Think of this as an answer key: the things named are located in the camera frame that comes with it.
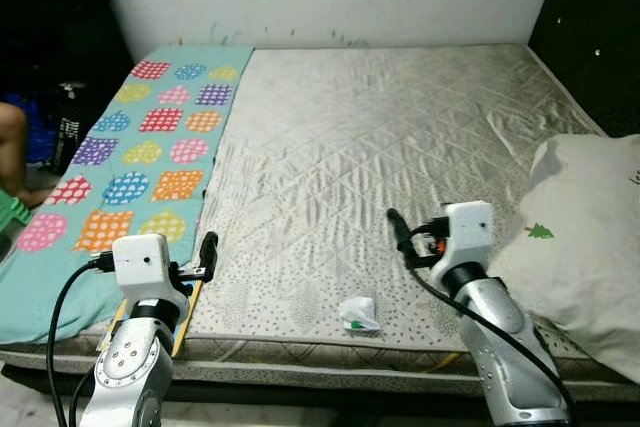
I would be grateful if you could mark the blue and yellow children's book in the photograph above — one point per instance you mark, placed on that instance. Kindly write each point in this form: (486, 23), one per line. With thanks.
(190, 319)

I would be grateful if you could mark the white pillow with tree print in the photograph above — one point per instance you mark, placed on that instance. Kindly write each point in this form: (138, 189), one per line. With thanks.
(580, 257)

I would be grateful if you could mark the grey quilted mattress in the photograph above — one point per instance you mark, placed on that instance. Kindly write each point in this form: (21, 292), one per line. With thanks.
(350, 147)

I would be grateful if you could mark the teal blanket with colourful patches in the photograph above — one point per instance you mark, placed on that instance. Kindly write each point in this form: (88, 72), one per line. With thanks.
(150, 147)

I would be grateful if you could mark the black bag with white print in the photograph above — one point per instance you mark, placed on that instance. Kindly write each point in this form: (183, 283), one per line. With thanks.
(75, 127)

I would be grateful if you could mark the green plastic stool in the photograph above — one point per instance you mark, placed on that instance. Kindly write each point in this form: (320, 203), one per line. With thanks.
(10, 212)

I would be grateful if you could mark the blue plastic container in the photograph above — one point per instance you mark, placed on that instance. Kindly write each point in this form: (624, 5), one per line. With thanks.
(40, 132)

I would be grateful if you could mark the seated person in grey shorts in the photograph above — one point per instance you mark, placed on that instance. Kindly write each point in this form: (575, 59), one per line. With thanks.
(12, 147)

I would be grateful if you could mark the black tufted headboard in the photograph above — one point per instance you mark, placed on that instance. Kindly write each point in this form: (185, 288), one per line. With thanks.
(600, 27)

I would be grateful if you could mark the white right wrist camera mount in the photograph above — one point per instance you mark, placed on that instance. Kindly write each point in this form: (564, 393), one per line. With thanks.
(468, 232)

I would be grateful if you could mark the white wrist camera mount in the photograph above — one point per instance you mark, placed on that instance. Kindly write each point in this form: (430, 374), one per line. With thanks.
(140, 262)
(468, 232)

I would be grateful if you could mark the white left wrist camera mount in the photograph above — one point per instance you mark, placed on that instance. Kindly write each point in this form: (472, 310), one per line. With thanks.
(140, 262)

